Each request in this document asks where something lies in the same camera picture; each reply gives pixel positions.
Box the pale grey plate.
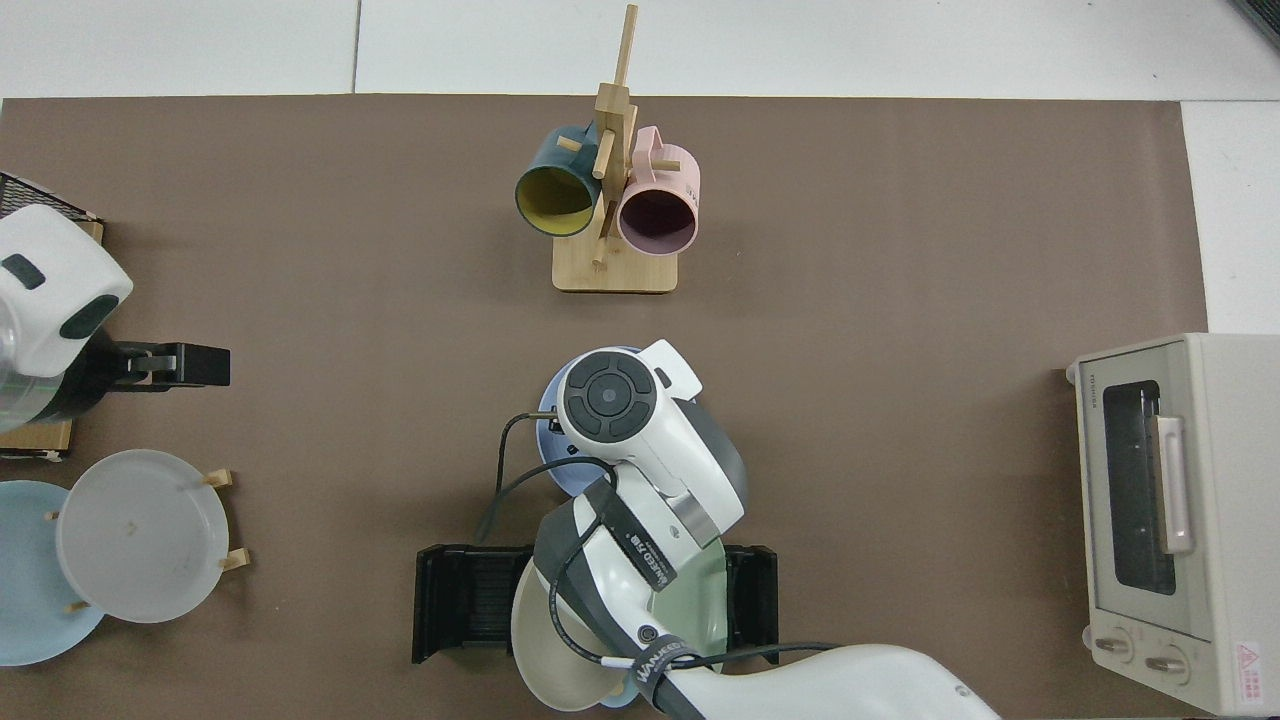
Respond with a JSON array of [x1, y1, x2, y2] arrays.
[[55, 449, 231, 625]]

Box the wooden plate stand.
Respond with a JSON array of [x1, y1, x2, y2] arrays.
[[44, 468, 252, 615]]

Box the light blue plate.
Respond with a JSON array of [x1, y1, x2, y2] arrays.
[[0, 480, 107, 668]]

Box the black dish rack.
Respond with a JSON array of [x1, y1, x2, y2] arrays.
[[412, 543, 780, 666]]

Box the beige plate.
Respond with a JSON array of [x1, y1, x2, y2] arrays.
[[510, 568, 641, 713]]

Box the green plate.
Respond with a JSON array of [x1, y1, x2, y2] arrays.
[[648, 538, 730, 683]]

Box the brown table cloth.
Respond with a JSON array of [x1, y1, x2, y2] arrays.
[[0, 94, 1209, 720]]

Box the dark teal cup yellow inside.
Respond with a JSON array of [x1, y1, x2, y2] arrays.
[[514, 123, 606, 238]]

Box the wooden cup stand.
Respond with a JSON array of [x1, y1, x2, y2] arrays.
[[552, 3, 681, 294]]

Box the pink cup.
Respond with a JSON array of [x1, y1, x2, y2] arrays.
[[616, 125, 701, 255]]

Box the pale toaster oven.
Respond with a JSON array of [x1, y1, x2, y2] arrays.
[[1065, 333, 1280, 718]]

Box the dark grey equipment edge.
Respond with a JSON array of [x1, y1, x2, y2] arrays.
[[1230, 0, 1280, 53]]

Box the wire basket with wooden floor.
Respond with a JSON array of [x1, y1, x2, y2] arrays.
[[0, 170, 105, 463]]

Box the black velcro cable strap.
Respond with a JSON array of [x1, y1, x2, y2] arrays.
[[624, 634, 705, 719], [583, 478, 681, 593]]

